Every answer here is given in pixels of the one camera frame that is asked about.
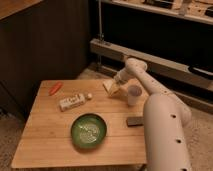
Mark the green bowl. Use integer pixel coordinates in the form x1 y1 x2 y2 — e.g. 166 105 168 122
70 113 107 149

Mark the white bottle with label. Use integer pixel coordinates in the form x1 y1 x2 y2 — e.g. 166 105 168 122
59 93 93 112

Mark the dark wooden cabinet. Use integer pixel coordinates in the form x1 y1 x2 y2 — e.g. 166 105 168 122
0 0 90 117

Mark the wooden folding table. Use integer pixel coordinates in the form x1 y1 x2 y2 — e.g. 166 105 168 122
12 79 148 169

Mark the white sponge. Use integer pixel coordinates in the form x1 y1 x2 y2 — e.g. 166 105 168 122
103 80 115 97

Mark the orange carrot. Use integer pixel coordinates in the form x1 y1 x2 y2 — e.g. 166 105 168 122
49 82 63 96

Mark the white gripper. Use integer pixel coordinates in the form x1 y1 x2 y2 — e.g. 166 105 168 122
110 69 131 94

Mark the wooden shelf unit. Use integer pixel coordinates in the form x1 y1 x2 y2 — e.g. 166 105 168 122
89 0 213 91

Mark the white ceramic cup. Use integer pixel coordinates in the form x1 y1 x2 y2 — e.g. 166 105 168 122
127 85 142 106

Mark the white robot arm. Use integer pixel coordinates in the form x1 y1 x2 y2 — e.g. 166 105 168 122
114 58 192 171

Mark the dark grey sponge block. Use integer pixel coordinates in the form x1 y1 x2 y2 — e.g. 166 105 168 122
126 117 143 127

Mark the metal pole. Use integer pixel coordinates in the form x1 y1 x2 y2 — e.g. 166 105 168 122
97 0 104 71

